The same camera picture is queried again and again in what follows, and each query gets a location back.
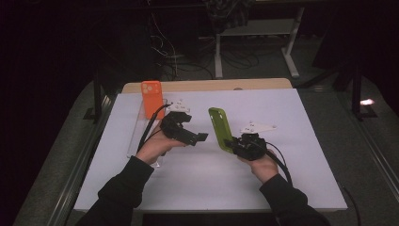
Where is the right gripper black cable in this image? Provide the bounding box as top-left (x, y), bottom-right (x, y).
top-left (264, 140), bottom-right (295, 186)

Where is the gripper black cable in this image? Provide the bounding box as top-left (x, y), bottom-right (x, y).
top-left (136, 103), bottom-right (173, 153)
top-left (264, 140), bottom-right (295, 186)

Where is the black metal stand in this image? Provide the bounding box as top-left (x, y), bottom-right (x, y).
top-left (297, 59), bottom-right (379, 121)
top-left (83, 70), bottom-right (112, 123)

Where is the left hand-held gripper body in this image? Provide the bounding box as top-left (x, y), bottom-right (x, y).
top-left (159, 99), bottom-right (202, 147)

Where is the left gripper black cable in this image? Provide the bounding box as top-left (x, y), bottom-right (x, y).
top-left (136, 103), bottom-right (173, 153)

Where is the person's left hand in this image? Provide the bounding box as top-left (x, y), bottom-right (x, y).
top-left (136, 127), bottom-right (186, 166)

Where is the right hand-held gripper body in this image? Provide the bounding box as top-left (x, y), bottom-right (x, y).
top-left (231, 121), bottom-right (278, 162)

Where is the person's right hand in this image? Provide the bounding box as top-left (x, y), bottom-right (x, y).
top-left (237, 148), bottom-right (280, 185)

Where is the green cartoon phone case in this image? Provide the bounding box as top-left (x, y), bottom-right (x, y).
top-left (208, 106), bottom-right (236, 154)

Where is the orange phone case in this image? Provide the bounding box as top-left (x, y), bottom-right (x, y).
top-left (140, 80), bottom-right (166, 121)

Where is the dark cloth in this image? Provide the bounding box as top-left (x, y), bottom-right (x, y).
top-left (203, 0), bottom-right (255, 34)

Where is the black floor cable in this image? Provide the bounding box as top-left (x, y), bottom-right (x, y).
top-left (340, 185), bottom-right (361, 226)

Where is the clear plastic tray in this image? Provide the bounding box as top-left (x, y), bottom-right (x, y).
top-left (126, 98), bottom-right (169, 169)

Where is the white desk frame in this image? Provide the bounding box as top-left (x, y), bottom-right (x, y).
top-left (215, 6), bottom-right (305, 79)

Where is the tangle of floor cables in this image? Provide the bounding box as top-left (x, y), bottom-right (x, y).
top-left (147, 0), bottom-right (217, 81)

